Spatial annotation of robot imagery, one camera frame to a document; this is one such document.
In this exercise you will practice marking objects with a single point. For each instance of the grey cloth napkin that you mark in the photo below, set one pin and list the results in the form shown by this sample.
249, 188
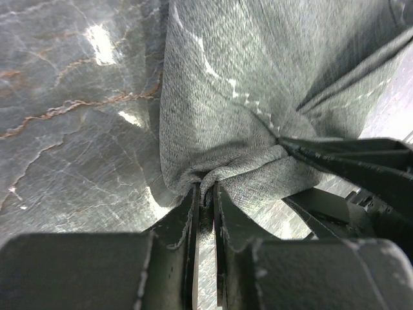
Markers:
239, 75

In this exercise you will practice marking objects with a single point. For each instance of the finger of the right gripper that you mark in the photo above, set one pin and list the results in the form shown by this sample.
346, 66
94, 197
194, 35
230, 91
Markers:
330, 216
383, 167

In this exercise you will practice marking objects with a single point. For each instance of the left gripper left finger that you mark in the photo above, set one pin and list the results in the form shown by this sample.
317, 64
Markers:
153, 269

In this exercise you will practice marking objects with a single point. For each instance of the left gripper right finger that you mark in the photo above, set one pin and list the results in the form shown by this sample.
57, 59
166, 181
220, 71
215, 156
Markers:
256, 270

